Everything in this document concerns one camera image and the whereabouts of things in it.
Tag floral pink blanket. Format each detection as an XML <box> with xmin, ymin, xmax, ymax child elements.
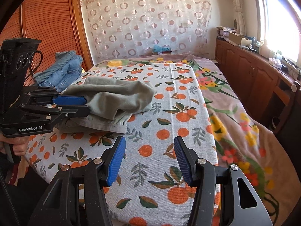
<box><xmin>97</xmin><ymin>54</ymin><xmax>300</xmax><ymax>225</ymax></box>

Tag cardboard box on cabinet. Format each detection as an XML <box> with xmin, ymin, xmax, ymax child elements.
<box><xmin>229</xmin><ymin>33</ymin><xmax>252</xmax><ymax>47</ymax></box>

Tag stack of blue jeans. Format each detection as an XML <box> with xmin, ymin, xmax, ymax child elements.
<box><xmin>33</xmin><ymin>50</ymin><xmax>83</xmax><ymax>92</ymax></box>

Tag long wooden cabinet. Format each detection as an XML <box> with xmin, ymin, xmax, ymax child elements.
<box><xmin>215</xmin><ymin>38</ymin><xmax>295</xmax><ymax>127</ymax></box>

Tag grey-green pants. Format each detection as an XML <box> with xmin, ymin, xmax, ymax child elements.
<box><xmin>55</xmin><ymin>76</ymin><xmax>156</xmax><ymax>134</ymax></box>

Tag orange print bed sheet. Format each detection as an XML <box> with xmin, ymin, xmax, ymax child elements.
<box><xmin>23</xmin><ymin>62</ymin><xmax>221</xmax><ymax>226</ymax></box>

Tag window with wooden frame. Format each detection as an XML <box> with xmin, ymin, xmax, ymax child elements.
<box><xmin>256</xmin><ymin>0</ymin><xmax>300</xmax><ymax>67</ymax></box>

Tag blue item on box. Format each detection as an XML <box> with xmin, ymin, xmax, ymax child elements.
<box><xmin>152</xmin><ymin>45</ymin><xmax>172</xmax><ymax>55</ymax></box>

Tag wooden wardrobe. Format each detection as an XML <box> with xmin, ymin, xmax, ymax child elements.
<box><xmin>1</xmin><ymin>0</ymin><xmax>93</xmax><ymax>73</ymax></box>

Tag person's left hand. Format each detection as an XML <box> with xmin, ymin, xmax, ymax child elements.
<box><xmin>0</xmin><ymin>133</ymin><xmax>30</xmax><ymax>156</ymax></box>

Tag stack of books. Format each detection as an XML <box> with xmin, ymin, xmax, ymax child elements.
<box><xmin>216</xmin><ymin>26</ymin><xmax>237</xmax><ymax>40</ymax></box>

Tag sheer circle pattern curtain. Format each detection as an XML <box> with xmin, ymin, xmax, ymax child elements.
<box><xmin>82</xmin><ymin>0</ymin><xmax>211</xmax><ymax>62</ymax></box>

